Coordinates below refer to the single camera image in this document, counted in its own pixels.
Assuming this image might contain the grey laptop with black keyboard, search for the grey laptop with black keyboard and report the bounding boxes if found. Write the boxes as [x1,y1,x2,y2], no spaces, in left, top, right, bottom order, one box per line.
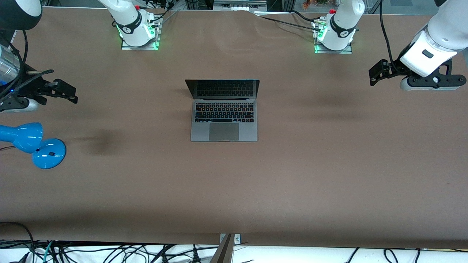
[185,79,260,142]

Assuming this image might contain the blue desk lamp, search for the blue desk lamp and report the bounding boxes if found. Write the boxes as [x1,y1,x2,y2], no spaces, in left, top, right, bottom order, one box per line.
[0,122,67,169]

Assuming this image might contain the orange background object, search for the orange background object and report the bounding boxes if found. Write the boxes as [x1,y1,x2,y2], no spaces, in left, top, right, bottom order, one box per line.
[302,0,329,10]

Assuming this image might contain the brown table cover sheet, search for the brown table cover sheet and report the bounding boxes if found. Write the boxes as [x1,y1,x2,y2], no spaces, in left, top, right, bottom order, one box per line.
[0,7,468,249]

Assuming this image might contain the grey power strip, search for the grey power strip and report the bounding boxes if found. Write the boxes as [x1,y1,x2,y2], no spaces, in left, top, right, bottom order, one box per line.
[213,0,268,11]

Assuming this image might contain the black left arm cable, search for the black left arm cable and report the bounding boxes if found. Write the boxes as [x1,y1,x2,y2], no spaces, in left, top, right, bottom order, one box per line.
[379,0,400,70]

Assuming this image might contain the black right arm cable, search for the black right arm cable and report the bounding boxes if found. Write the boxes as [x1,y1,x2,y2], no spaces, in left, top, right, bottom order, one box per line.
[0,30,55,99]

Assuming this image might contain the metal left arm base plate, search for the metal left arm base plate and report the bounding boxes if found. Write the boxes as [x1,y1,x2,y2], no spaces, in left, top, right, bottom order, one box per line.
[313,18,353,54]

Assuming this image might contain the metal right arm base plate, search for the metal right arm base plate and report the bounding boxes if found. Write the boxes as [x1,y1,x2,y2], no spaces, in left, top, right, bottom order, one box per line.
[121,15,161,50]

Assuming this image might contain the black cable to arm base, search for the black cable to arm base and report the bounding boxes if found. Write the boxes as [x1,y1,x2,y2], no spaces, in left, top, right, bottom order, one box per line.
[254,10,324,31]

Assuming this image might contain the black base cable bundle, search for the black base cable bundle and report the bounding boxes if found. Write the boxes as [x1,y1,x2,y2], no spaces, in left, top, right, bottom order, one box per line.
[144,0,178,23]

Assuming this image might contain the looped black floor cable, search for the looped black floor cable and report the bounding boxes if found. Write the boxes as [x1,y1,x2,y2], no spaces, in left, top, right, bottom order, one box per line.
[0,221,35,263]

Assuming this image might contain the teal floor cable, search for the teal floor cable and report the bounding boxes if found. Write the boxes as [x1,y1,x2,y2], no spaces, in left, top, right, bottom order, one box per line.
[43,240,55,263]

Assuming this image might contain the tangled black floor cables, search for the tangled black floor cables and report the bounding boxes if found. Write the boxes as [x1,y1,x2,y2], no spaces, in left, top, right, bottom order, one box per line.
[0,239,220,263]

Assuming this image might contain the dark camera mount pole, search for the dark camera mount pole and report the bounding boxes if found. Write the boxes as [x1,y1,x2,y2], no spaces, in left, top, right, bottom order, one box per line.
[210,234,234,263]

